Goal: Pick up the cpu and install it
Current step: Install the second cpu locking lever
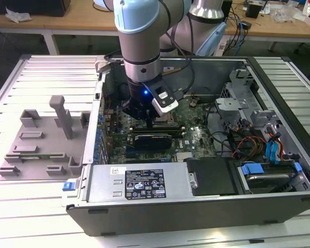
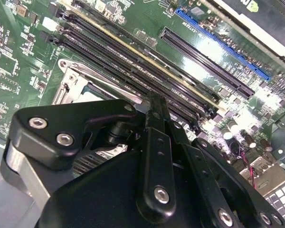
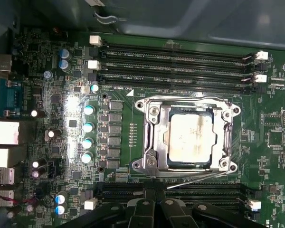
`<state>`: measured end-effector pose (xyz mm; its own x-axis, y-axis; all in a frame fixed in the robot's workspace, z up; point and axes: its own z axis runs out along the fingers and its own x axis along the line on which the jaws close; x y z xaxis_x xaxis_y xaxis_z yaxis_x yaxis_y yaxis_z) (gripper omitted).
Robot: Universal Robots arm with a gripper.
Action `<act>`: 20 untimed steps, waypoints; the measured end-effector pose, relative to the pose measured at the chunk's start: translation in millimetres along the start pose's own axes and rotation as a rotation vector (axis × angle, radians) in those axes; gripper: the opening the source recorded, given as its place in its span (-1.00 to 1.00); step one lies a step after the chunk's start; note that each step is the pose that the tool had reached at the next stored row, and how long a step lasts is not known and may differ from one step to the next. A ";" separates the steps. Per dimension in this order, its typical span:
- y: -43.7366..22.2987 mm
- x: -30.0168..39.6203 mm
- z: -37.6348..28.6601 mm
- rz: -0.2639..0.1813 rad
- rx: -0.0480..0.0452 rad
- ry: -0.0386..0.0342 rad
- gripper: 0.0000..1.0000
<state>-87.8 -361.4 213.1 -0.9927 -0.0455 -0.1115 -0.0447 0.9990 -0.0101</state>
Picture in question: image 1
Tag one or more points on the black RAM slot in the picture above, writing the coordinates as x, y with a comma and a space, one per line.
177, 133
165, 127
157, 130

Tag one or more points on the blue case latch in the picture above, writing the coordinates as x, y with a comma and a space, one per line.
68, 186

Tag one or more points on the small black box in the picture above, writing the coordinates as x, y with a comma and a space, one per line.
252, 10

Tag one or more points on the blue card retention clip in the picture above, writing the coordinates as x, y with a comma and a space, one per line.
96, 155
98, 142
101, 119
99, 133

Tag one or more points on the wooden desk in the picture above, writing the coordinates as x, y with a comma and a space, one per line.
80, 23

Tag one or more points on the CPU socket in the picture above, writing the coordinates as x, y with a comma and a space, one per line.
174, 125

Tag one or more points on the black open PC case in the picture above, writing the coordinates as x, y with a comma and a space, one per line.
170, 217

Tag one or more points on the silver metal drive cage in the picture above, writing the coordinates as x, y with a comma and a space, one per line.
231, 106

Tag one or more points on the hard disk in blue carrier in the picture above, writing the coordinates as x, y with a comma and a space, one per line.
268, 180

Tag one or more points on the silver chipset heatsink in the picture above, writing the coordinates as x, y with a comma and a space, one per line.
184, 156

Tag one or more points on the silver CPU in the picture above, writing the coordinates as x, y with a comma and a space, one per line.
163, 120

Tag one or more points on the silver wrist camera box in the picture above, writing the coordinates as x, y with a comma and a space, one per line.
168, 107

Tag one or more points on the silver power supply unit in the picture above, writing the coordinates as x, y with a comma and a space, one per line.
103, 180

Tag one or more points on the black plastic shroud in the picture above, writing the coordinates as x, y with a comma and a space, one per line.
211, 175

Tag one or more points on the crumpled white plastic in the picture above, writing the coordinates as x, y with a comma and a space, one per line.
16, 16

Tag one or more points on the large black box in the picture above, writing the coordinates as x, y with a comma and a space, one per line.
41, 6

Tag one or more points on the grey parts rack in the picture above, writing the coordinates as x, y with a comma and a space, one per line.
46, 144

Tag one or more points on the small black device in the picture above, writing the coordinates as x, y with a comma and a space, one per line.
246, 25

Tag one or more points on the tall black speaker box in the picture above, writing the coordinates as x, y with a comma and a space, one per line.
226, 13

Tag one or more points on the clear plastic bags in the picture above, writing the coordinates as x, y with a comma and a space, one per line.
286, 13

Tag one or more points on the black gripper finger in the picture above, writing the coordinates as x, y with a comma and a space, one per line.
150, 118
135, 111

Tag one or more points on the black graphics card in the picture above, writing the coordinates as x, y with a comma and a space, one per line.
152, 141

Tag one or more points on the green motherboard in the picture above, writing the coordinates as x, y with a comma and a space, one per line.
199, 131

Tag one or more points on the round coin battery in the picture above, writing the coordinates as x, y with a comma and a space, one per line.
193, 104

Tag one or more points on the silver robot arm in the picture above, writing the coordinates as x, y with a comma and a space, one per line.
139, 44

